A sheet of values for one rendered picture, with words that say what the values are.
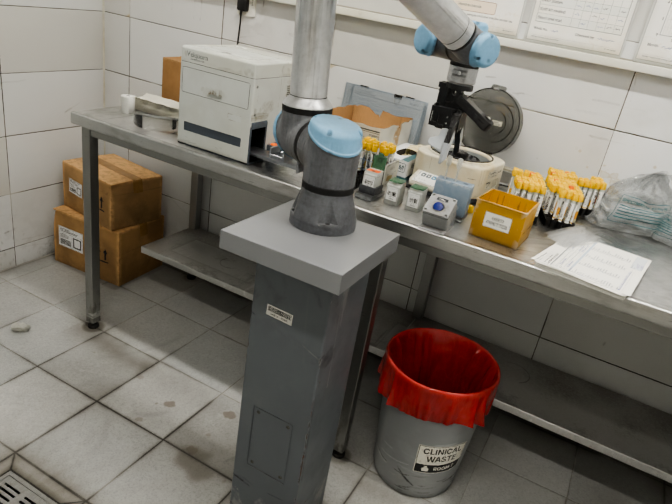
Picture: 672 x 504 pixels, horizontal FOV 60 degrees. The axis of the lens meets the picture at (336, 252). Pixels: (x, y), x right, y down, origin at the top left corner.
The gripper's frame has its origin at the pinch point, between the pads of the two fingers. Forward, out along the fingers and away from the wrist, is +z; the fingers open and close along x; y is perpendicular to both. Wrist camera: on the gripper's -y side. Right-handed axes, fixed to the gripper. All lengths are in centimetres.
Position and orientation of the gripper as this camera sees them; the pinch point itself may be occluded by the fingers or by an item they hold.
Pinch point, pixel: (449, 160)
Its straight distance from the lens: 162.0
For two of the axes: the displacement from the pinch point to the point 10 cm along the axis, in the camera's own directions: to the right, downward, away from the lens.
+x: -4.4, 3.1, -8.4
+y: -8.9, -3.1, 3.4
